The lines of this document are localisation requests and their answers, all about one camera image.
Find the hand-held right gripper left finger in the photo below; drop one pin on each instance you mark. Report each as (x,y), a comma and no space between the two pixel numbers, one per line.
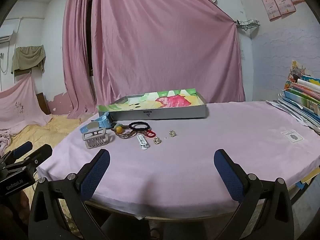
(96,172)

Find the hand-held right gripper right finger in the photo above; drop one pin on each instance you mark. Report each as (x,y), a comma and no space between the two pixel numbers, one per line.
(226,173)

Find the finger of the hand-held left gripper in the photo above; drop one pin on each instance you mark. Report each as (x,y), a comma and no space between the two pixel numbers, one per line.
(40,156)
(21,150)

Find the grey hair claw clip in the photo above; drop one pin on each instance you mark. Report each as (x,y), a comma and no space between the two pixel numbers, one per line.
(96,141)

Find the blue watch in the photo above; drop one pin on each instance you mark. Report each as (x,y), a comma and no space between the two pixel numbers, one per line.
(102,121)

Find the white hair clip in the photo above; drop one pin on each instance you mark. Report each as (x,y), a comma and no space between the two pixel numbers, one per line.
(142,142)

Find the grey metal tray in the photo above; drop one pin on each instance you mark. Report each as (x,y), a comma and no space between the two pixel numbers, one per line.
(175,112)

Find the yellow blanket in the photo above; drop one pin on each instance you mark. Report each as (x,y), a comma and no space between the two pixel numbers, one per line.
(50,132)

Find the pink tablecloth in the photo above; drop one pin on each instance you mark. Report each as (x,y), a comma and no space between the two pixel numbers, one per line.
(200,150)

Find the pink cloth with drawing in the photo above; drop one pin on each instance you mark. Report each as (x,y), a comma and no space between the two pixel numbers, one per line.
(22,105)

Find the brown wooden board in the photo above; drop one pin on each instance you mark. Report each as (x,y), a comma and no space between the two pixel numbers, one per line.
(43,103)

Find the small plastic packet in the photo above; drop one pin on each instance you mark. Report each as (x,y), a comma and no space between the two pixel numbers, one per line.
(292,136)

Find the olive green towel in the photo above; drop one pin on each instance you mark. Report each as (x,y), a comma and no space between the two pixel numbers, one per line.
(27,57)

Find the painted paper sheet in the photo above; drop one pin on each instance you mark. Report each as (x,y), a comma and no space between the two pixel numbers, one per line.
(170,100)

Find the pink pleated curtain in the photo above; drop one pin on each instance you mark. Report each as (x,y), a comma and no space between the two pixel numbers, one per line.
(77,55)

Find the stack of colourful books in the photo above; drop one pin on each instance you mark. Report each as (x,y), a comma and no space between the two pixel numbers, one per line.
(303,97)

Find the white air conditioner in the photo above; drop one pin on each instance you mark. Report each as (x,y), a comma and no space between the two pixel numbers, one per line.
(5,38)

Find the pink hanging sheet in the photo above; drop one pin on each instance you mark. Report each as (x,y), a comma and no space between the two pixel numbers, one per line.
(162,42)

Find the pink wall certificates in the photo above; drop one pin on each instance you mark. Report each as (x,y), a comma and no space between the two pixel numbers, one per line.
(280,2)

